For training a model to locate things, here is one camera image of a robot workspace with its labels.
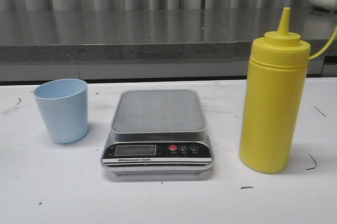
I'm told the yellow squeeze bottle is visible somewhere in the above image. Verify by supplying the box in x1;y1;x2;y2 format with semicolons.
239;7;336;173

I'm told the light blue plastic cup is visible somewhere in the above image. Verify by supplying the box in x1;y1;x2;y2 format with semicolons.
33;79;88;144

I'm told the silver digital kitchen scale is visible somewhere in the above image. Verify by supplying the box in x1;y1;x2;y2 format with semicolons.
101;89;214;180

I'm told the grey stone counter ledge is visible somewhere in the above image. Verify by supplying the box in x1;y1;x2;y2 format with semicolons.
0;8;337;63

